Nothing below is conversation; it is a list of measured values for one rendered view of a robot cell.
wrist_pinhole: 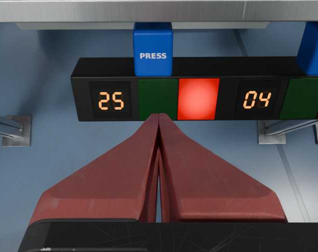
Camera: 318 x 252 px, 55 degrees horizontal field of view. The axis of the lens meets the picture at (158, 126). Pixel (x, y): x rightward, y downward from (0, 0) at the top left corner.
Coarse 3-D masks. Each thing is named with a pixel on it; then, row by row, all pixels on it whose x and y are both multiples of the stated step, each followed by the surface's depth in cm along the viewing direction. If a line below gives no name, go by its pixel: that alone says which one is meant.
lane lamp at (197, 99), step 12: (180, 84) 22; (192, 84) 22; (204, 84) 22; (216, 84) 22; (180, 96) 23; (192, 96) 23; (204, 96) 23; (216, 96) 23; (180, 108) 23; (192, 108) 23; (204, 108) 23
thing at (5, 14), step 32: (0, 0) 16; (32, 0) 16; (64, 0) 16; (96, 0) 16; (128, 0) 16; (160, 0) 16; (192, 0) 16; (224, 0) 16; (256, 0) 16; (288, 0) 16
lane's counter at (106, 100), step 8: (96, 88) 22; (104, 88) 22; (112, 88) 22; (120, 88) 22; (128, 88) 22; (96, 96) 23; (104, 96) 23; (112, 96) 23; (120, 96) 23; (128, 96) 23; (96, 104) 23; (104, 104) 23; (112, 104) 23; (120, 104) 23; (128, 104) 23; (96, 112) 23; (104, 112) 23; (112, 112) 23; (120, 112) 23; (128, 112) 23
